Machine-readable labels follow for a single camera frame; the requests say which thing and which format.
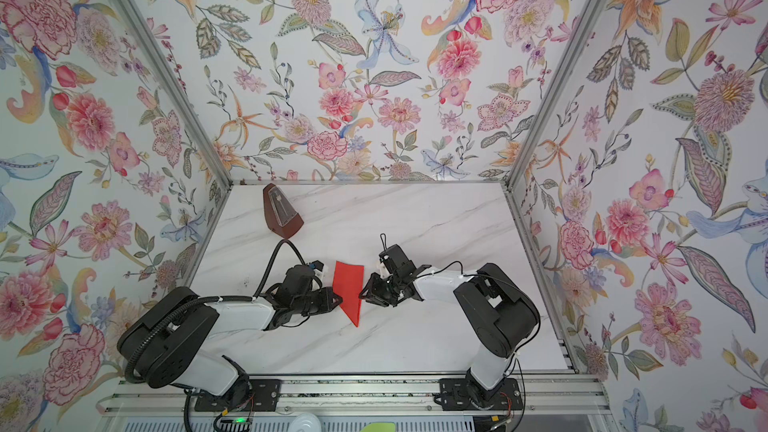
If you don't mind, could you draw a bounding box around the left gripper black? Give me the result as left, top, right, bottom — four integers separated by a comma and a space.
292, 289, 347, 317

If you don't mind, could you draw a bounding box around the red square paper sheet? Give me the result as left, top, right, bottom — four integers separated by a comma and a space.
332, 261, 364, 327

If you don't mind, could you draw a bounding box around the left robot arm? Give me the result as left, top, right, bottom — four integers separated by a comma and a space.
117, 264, 343, 400

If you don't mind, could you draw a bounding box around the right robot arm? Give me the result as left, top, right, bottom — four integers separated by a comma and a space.
359, 245, 541, 396

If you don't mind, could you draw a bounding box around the brown wooden metronome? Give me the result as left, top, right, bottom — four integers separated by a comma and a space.
263, 184, 304, 239

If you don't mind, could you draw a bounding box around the white round object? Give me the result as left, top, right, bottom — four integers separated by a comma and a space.
288, 413, 323, 432

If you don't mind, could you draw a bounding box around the green object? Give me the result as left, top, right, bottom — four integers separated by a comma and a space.
360, 422, 397, 432

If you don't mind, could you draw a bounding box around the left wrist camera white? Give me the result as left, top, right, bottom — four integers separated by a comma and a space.
309, 260, 325, 282

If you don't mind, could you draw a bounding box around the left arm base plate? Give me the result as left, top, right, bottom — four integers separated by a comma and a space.
193, 379, 282, 413

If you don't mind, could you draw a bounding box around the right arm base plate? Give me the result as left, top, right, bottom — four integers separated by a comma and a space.
433, 377, 524, 412

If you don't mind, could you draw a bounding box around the black corrugated cable left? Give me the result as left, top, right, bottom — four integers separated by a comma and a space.
122, 238, 307, 432

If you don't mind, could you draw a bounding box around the aluminium front rail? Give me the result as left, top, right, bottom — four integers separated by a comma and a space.
96, 372, 611, 417

